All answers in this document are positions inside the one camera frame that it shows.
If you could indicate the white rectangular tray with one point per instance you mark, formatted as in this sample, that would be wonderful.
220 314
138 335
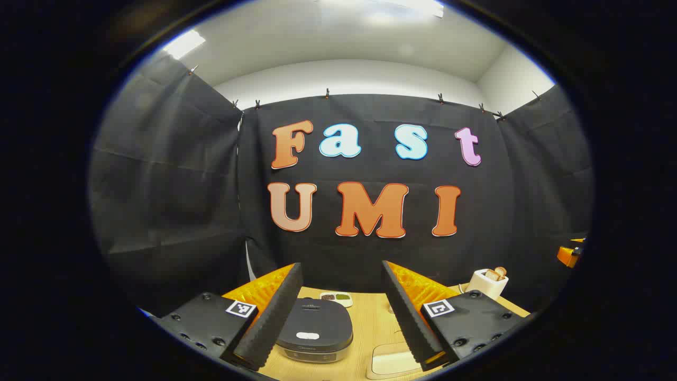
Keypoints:
389 362

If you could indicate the black backdrop cloth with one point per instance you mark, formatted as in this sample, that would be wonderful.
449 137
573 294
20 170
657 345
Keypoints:
211 185

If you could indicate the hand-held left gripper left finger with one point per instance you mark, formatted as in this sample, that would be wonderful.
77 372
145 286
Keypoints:
275 323

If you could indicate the dark grey rice cooker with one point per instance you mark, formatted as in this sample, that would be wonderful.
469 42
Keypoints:
317 320

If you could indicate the white toaster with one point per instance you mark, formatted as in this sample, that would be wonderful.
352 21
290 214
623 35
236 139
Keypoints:
486 287

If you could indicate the ceiling light panel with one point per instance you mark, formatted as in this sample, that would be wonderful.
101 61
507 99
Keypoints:
407 6
182 43

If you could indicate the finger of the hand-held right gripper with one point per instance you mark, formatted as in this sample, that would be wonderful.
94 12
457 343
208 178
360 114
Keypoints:
570 255

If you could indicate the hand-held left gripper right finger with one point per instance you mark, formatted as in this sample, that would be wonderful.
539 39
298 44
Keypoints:
404 317

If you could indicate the toasted bread slice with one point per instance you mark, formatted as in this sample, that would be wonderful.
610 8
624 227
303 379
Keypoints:
500 271
491 275

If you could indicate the white three-compartment bean dish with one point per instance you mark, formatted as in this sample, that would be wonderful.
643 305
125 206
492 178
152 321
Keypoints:
336 298

